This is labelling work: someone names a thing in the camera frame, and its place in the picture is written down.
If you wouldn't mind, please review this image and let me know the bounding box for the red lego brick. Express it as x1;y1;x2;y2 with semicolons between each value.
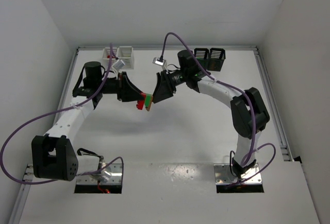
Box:
136;93;146;110

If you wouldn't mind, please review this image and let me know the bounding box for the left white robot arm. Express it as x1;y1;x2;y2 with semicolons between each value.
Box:
31;61;144;181

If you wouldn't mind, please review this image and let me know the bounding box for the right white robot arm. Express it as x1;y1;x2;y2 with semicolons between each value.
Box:
153;50;270;178

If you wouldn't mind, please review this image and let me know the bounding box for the left black slotted container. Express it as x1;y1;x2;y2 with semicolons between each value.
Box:
194;48;209;70

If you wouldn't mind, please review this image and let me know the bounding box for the black slotted container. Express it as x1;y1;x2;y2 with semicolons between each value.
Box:
194;48;209;70
208;48;226;72

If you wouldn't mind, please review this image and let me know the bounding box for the right white slotted container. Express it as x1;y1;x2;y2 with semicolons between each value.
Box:
117;46;135;70

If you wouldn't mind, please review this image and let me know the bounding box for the white slotted container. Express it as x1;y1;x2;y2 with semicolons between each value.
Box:
117;46;135;70
102;47;119;66

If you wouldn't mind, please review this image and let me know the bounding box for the left white slotted container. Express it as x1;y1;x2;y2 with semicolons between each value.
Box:
102;47;119;66

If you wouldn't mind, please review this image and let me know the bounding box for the right black slotted container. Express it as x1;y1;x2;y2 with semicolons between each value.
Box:
208;48;226;72

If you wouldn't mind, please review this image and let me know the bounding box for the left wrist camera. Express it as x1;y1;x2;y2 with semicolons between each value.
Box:
112;59;125;71

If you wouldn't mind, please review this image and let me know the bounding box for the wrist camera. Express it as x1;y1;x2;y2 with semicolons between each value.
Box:
112;59;125;71
153;57;167;67

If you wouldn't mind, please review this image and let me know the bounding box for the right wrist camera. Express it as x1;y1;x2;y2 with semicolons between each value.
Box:
153;57;167;67

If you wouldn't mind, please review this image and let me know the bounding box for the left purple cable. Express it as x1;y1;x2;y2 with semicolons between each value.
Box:
0;42;124;185

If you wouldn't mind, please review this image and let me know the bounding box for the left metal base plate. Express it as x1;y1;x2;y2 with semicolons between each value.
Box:
76;163;123;185

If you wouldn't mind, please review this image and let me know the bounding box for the metal base plate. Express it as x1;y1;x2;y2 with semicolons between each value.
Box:
213;163;262;186
76;163;123;185

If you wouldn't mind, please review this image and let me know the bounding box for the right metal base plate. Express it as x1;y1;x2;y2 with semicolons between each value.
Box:
213;163;262;186

